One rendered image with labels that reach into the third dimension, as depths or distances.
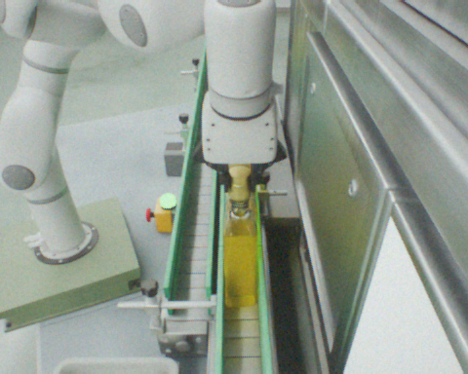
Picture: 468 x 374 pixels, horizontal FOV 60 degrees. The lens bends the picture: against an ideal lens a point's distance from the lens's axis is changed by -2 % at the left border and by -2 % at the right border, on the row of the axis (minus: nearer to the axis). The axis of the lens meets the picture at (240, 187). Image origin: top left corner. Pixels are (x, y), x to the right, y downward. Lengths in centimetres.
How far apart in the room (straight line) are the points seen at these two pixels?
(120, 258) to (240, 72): 66
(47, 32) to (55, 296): 54
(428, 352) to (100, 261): 81
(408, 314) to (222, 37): 30
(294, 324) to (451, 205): 70
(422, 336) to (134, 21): 39
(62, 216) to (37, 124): 27
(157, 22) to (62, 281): 69
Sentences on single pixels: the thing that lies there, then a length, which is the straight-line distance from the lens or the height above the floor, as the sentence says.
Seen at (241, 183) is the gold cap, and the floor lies 117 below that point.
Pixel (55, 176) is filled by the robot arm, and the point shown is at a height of 102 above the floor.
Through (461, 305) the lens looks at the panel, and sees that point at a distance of 30.
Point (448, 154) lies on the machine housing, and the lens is 30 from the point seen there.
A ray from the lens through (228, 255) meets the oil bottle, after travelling 70.
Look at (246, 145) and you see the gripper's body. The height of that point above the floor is 125.
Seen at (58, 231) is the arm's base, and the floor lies 89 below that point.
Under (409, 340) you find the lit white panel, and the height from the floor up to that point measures 125.
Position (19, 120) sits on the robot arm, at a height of 120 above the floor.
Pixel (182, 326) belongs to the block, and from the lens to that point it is 79.
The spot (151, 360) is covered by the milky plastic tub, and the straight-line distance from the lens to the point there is 81.
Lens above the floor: 153
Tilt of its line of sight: 37 degrees down
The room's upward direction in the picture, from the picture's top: straight up
